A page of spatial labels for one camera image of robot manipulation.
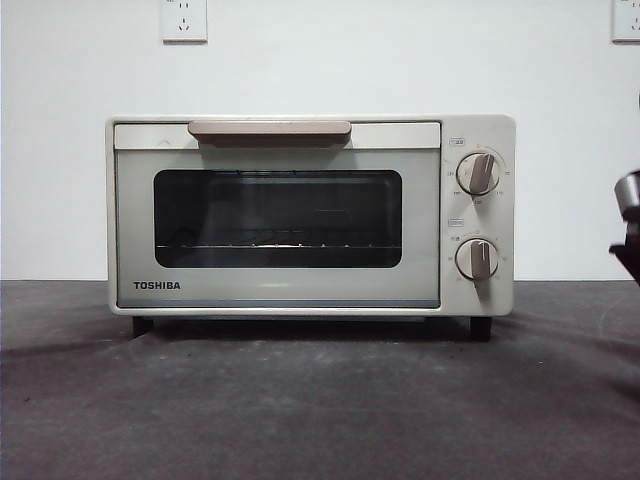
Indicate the white Toshiba toaster oven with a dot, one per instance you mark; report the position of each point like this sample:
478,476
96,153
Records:
505,220

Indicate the beige oven knob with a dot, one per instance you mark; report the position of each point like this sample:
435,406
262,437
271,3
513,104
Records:
477,260
480,175

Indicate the white wall socket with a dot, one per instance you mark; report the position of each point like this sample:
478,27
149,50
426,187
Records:
627,20
184,20

